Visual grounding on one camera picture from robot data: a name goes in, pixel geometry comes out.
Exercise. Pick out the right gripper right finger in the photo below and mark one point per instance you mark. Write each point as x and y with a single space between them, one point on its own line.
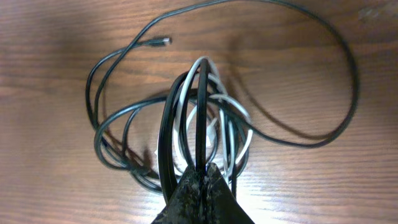
221 206

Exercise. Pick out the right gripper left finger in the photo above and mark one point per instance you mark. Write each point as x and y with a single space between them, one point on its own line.
184 205

